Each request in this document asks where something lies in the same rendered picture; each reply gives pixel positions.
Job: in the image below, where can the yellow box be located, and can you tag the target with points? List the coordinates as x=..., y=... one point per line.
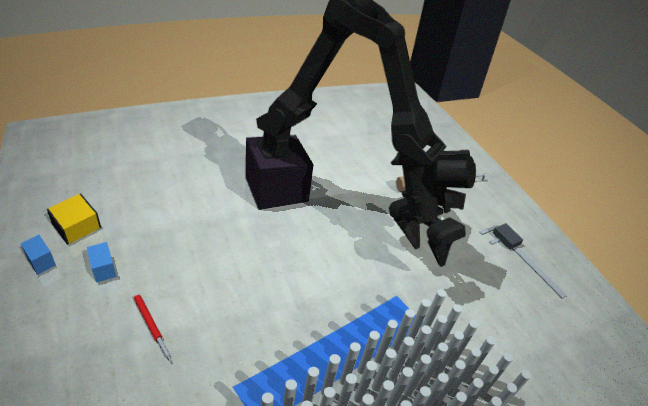
x=74, y=218

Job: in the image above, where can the blue striped tape strip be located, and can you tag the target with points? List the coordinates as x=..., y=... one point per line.
x=272, y=380

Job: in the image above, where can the blue block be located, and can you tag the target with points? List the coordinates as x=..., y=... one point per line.
x=38, y=254
x=101, y=262

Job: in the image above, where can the red-handled screwdriver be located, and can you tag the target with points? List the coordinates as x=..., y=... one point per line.
x=151, y=324

